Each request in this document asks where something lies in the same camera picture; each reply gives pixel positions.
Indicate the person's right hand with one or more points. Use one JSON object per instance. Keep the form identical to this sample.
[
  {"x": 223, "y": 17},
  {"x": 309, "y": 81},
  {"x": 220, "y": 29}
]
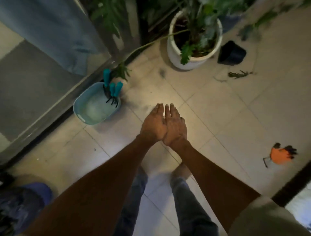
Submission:
[{"x": 176, "y": 131}]

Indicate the person's left hand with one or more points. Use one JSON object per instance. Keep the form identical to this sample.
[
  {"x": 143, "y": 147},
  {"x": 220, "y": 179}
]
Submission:
[{"x": 153, "y": 124}]

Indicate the teal plastic bucket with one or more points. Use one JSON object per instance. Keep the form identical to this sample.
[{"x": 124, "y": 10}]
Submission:
[{"x": 92, "y": 109}]

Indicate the orange black work glove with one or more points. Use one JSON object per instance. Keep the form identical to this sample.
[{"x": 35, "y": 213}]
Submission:
[{"x": 280, "y": 155}]

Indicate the person's left forearm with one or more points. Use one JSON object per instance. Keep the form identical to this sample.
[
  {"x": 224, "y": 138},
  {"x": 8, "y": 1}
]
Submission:
[{"x": 97, "y": 189}]

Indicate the person's right forearm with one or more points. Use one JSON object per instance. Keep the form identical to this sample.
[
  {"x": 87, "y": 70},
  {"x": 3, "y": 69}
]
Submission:
[{"x": 213, "y": 180}]

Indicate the person's right leg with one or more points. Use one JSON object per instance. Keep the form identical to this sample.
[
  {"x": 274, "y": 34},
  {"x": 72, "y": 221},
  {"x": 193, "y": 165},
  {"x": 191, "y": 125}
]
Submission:
[{"x": 192, "y": 209}]

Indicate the person's grey shirt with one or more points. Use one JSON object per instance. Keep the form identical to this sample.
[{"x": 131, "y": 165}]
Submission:
[{"x": 264, "y": 218}]

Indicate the white round plant pot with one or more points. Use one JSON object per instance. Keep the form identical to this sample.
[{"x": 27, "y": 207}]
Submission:
[{"x": 175, "y": 56}]

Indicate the grey glove packaging card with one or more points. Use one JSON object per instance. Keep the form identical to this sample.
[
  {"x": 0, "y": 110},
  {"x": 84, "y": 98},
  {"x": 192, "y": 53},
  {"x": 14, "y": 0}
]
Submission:
[{"x": 266, "y": 161}]

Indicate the small black plastic pot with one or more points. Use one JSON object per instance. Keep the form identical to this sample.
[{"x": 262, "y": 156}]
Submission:
[{"x": 232, "y": 53}]

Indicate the dark blue round pot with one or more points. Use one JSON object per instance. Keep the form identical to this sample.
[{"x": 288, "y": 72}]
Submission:
[{"x": 230, "y": 22}]

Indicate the grey floor rug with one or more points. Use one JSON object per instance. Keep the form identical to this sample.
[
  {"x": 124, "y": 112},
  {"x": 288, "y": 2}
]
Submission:
[{"x": 31, "y": 85}]

